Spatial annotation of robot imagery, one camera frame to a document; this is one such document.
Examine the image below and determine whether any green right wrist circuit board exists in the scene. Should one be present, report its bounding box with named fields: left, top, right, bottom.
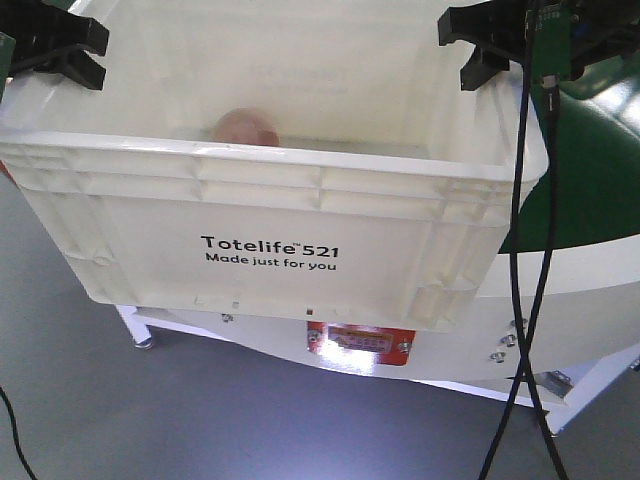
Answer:
left=531, top=1, right=571, bottom=84

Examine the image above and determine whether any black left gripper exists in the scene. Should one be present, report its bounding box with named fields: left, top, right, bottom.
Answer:
left=1, top=0, right=109, bottom=90

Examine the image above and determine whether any green left wrist circuit board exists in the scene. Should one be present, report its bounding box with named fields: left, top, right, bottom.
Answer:
left=0, top=32, right=16, bottom=99

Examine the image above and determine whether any black right camera cable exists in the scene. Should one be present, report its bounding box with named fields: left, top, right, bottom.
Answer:
left=477, top=0, right=569, bottom=480

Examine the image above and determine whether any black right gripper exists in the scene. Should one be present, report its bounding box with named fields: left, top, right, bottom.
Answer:
left=437, top=0, right=639, bottom=91

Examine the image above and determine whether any white plastic Totelife tote box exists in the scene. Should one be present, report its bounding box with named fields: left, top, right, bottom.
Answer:
left=1, top=1, right=522, bottom=332

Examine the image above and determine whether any green wrist circuit board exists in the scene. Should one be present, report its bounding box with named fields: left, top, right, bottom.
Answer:
left=531, top=1, right=571, bottom=84
left=0, top=32, right=16, bottom=99

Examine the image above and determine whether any pink plush toy ball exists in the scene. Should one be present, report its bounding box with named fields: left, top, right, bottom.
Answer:
left=211, top=108, right=280, bottom=147

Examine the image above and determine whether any black left camera cable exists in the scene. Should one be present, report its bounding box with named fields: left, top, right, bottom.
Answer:
left=0, top=387, right=39, bottom=480

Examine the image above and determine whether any black camera cable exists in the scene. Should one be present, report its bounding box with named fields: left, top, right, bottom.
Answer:
left=477, top=0, right=569, bottom=480
left=0, top=387, right=39, bottom=480

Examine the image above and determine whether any red warning label plate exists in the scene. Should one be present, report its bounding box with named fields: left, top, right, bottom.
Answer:
left=307, top=321, right=416, bottom=369

